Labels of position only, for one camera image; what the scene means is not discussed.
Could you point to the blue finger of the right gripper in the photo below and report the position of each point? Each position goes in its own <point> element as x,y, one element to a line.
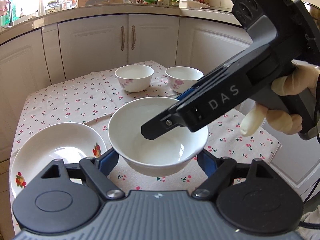
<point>161,124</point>
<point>185,94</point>

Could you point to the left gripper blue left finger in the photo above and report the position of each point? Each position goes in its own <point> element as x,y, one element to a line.
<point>107,162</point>

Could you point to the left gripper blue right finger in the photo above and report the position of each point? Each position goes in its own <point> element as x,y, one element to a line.
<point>208,162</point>

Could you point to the floral bowl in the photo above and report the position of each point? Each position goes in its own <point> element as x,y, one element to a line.
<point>182,78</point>
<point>163,156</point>
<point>134,77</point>

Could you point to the fruit plate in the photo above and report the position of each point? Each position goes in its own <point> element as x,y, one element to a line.
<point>68,141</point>

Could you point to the chrome kitchen faucet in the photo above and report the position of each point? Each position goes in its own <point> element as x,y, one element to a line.
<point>7,18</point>

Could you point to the right gloved hand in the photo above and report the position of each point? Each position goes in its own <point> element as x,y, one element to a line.
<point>289,105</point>

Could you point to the cherry print tablecloth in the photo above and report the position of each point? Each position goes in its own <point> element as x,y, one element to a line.
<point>93,98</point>

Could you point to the white plastic tray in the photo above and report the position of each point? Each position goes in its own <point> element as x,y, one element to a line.
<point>191,4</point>

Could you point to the white lower cabinets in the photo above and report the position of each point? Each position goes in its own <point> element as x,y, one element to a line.
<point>64,51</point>

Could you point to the pink dish cloth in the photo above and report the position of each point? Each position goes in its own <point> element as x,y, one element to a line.
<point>2,6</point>

